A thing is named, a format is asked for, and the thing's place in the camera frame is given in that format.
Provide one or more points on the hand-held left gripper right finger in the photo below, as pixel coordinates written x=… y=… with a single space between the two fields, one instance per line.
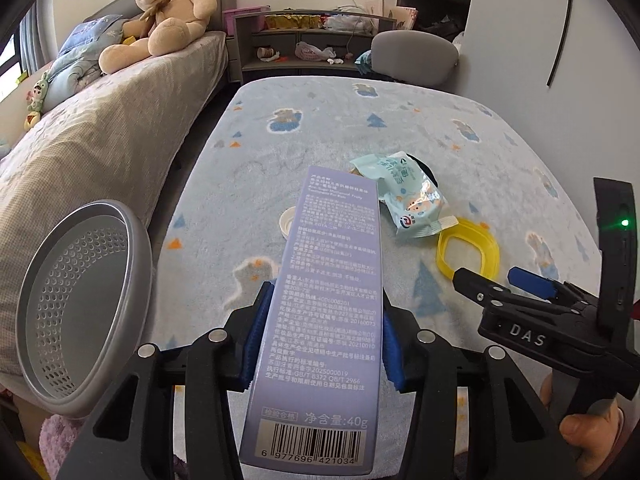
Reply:
x=392 y=355

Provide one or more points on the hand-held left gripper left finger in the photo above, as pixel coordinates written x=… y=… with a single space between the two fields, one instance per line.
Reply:
x=255 y=340

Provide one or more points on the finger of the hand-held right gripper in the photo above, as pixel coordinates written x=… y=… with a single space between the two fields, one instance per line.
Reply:
x=477 y=285
x=532 y=282

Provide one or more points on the purple carton box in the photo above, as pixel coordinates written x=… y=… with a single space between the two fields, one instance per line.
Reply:
x=320 y=310

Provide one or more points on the grey perforated plastic basket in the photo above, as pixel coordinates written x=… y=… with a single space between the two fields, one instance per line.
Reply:
x=75 y=310

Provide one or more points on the person's right hand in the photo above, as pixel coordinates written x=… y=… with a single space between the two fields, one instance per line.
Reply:
x=585 y=430

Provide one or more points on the teal snack wrapper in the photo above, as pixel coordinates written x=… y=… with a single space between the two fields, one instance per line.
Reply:
x=405 y=195

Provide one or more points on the small white cap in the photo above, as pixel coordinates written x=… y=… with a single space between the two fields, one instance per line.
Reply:
x=287 y=222

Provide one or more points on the purple fuzzy slipper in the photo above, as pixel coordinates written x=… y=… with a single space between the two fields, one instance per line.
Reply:
x=60 y=440

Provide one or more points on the printed light blue blanket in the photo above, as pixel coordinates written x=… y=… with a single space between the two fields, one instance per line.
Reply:
x=325 y=125

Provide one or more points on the grey chair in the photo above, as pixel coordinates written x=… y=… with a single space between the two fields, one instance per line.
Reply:
x=415 y=55

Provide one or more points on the teal cloth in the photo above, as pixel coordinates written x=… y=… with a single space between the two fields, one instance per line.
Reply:
x=363 y=61

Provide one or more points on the yellow bag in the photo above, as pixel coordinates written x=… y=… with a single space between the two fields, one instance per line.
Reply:
x=31 y=460

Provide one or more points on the bed with grey sheet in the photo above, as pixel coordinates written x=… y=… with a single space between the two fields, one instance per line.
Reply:
x=100 y=135

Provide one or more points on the white wardrobe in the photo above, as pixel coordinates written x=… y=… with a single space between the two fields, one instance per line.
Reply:
x=510 y=20

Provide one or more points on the pink gift bags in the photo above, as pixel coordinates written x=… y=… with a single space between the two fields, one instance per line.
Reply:
x=392 y=12

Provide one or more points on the pink plastic bag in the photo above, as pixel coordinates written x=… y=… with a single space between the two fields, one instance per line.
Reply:
x=312 y=51

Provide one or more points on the small red white cup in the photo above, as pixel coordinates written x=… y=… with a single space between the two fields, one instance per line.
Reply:
x=267 y=53

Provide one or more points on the white plastic bag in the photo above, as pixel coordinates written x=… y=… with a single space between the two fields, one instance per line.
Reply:
x=347 y=21

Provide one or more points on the grey desk shelf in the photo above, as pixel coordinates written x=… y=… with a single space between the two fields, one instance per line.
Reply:
x=242 y=45

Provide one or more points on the gold foil package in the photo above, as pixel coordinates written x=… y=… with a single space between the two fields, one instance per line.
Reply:
x=292 y=21

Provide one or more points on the pink storage box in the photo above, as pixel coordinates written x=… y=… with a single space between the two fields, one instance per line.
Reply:
x=242 y=17

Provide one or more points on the small green plush doll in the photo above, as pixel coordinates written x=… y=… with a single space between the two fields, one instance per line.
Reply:
x=39 y=97

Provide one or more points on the yellow toy block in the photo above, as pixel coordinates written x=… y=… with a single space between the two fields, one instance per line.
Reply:
x=130 y=40

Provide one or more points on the light blue quilt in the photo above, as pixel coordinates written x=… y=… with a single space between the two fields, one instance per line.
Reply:
x=80 y=60

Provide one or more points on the large beige teddy bear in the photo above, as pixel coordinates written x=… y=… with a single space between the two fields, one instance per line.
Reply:
x=170 y=15

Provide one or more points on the window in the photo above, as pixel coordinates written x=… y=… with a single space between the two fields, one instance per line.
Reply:
x=10 y=70

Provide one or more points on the grey curtain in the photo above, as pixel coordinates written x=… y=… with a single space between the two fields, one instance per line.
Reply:
x=37 y=35

